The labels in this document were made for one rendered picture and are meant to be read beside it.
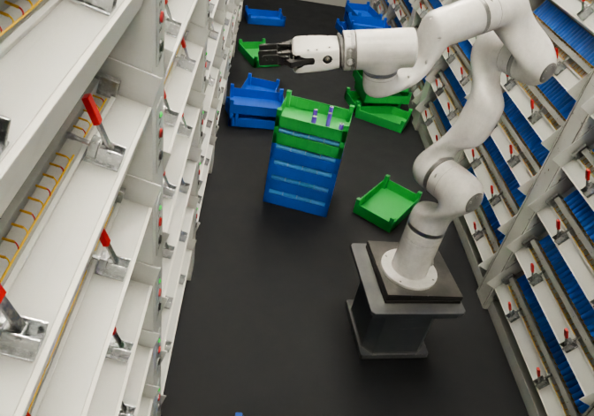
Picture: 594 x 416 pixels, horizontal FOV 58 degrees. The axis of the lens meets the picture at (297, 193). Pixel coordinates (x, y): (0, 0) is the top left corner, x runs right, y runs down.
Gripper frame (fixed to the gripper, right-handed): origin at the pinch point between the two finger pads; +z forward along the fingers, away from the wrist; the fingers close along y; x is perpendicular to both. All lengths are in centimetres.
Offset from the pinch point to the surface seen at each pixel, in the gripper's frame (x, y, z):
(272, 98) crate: -95, 169, 9
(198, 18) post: -1.7, 30.4, 19.4
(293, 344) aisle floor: -107, 6, -1
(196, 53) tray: -8.8, 24.6, 20.2
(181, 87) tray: -8.6, 3.7, 20.8
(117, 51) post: 17.5, -39.7, 18.3
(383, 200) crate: -116, 96, -45
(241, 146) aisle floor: -102, 129, 25
